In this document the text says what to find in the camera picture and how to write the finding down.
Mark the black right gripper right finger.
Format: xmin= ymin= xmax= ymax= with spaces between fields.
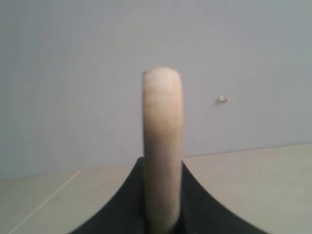
xmin=175 ymin=163 xmax=264 ymax=234

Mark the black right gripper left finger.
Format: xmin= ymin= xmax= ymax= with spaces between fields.
xmin=71 ymin=157 xmax=148 ymax=234

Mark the white wooden paint brush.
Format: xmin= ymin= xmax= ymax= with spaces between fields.
xmin=142 ymin=66 xmax=183 ymax=234

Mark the small white wall fixture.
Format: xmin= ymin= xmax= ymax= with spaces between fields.
xmin=215 ymin=96 xmax=230 ymax=105

